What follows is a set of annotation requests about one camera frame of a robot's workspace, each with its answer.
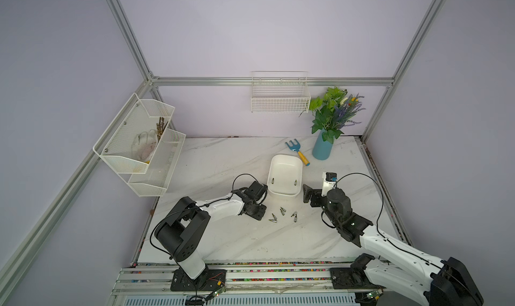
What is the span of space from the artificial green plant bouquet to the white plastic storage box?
223mm

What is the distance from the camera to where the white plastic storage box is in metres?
1.01

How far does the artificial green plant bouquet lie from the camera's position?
87 centimetres
